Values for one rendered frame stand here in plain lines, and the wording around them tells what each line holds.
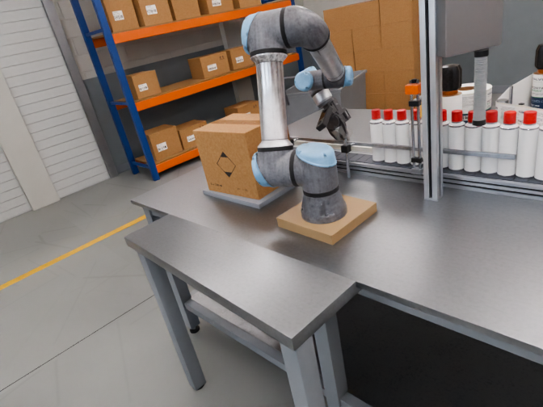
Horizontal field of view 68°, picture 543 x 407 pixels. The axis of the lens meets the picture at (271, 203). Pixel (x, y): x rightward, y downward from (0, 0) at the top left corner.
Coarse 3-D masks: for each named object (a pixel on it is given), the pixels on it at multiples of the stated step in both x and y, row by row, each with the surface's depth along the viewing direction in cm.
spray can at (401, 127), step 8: (400, 112) 143; (400, 120) 145; (408, 120) 145; (400, 128) 145; (408, 128) 145; (400, 136) 146; (408, 136) 146; (400, 144) 148; (408, 144) 147; (400, 152) 149; (408, 152) 149; (400, 160) 151; (408, 160) 150
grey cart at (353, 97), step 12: (360, 72) 405; (360, 84) 393; (288, 96) 365; (300, 96) 361; (336, 96) 346; (348, 96) 364; (360, 96) 397; (288, 108) 373; (300, 108) 368; (312, 108) 362; (348, 108) 367; (360, 108) 400; (288, 120) 380
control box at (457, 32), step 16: (448, 0) 103; (464, 0) 104; (480, 0) 105; (496, 0) 105; (448, 16) 105; (464, 16) 105; (480, 16) 106; (496, 16) 107; (448, 32) 106; (464, 32) 107; (480, 32) 108; (496, 32) 109; (448, 48) 108; (464, 48) 109; (480, 48) 110
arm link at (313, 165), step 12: (312, 144) 125; (324, 144) 125; (300, 156) 120; (312, 156) 118; (324, 156) 119; (300, 168) 121; (312, 168) 120; (324, 168) 119; (336, 168) 124; (300, 180) 123; (312, 180) 121; (324, 180) 121; (336, 180) 124; (312, 192) 124; (324, 192) 123
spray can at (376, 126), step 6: (378, 108) 152; (372, 114) 151; (378, 114) 150; (372, 120) 152; (378, 120) 151; (372, 126) 153; (378, 126) 151; (372, 132) 154; (378, 132) 152; (372, 138) 155; (378, 138) 153; (378, 150) 156; (378, 156) 157
